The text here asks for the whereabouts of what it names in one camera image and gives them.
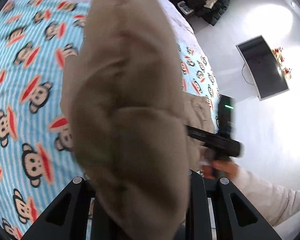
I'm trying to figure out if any beige quilted puffer jacket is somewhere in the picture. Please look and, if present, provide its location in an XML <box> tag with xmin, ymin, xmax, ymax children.
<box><xmin>61</xmin><ymin>0</ymin><xmax>213</xmax><ymax>239</ymax></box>

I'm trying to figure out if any white sleeved right forearm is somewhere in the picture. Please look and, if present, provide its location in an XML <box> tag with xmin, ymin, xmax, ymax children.
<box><xmin>232</xmin><ymin>167</ymin><xmax>300</xmax><ymax>226</ymax></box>

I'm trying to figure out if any person right hand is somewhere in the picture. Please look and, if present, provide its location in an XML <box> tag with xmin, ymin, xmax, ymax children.
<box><xmin>200</xmin><ymin>148</ymin><xmax>238</xmax><ymax>180</ymax></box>

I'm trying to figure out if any blue striped monkey blanket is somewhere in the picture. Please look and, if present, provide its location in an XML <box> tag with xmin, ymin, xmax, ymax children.
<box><xmin>0</xmin><ymin>0</ymin><xmax>220</xmax><ymax>239</ymax></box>

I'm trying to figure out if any wall mounted television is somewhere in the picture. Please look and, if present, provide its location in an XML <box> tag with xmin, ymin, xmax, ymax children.
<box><xmin>236</xmin><ymin>35</ymin><xmax>289</xmax><ymax>101</ymax></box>

